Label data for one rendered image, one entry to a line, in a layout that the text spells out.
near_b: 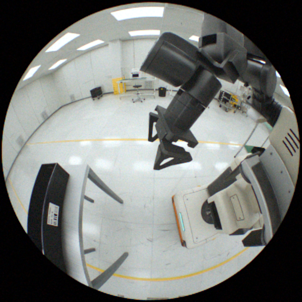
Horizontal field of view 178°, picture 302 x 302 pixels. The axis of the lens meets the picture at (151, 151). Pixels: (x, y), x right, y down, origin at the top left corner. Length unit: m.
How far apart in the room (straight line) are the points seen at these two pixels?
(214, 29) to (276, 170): 0.32
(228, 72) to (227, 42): 0.05
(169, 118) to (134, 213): 1.11
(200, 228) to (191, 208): 0.23
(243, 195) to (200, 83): 0.41
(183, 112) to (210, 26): 0.17
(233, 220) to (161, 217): 0.84
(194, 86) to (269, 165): 0.28
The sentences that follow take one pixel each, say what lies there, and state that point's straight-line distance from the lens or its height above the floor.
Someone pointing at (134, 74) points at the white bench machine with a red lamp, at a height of 1.01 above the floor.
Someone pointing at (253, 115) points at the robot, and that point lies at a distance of 0.38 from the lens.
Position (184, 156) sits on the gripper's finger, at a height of 1.05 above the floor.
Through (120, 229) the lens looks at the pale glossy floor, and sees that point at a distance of 1.22.
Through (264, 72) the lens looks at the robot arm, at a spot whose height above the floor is 1.24.
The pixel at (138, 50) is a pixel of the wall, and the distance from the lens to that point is 5.52.
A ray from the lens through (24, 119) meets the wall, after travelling 7.28.
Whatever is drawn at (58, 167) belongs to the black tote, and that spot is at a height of 0.89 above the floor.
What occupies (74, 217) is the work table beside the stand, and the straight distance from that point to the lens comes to 0.49.
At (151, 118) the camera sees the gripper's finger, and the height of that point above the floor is 1.06.
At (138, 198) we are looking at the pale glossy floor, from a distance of 1.21.
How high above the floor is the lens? 1.17
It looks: 48 degrees down
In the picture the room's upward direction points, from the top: straight up
